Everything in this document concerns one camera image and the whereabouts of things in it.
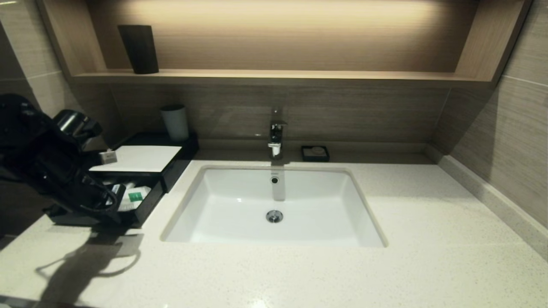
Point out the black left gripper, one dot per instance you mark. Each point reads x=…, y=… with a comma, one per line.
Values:
x=72, y=184

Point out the square frosted packet green label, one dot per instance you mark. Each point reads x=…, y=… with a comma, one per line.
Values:
x=135, y=197

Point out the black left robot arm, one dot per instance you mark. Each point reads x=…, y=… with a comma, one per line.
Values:
x=25, y=132

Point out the black box white ribbed top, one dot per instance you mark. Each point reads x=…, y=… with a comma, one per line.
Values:
x=141, y=158

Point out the pale grey cup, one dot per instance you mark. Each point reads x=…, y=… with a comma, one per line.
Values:
x=175, y=124

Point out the dark tapered cup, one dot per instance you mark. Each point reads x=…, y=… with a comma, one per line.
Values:
x=138, y=49

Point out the chrome drain stopper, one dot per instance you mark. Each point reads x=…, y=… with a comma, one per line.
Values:
x=274, y=216

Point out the chrome faucet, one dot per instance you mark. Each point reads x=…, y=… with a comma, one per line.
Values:
x=277, y=133

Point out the black soap dish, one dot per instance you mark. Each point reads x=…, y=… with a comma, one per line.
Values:
x=305, y=157

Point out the white ceramic sink basin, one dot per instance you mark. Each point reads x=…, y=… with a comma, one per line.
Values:
x=321, y=214

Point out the round pale soap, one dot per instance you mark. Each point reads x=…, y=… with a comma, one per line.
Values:
x=317, y=150

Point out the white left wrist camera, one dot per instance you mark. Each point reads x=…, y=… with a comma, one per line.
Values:
x=108, y=157

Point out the wooden wall shelf niche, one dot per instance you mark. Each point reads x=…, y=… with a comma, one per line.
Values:
x=278, y=77

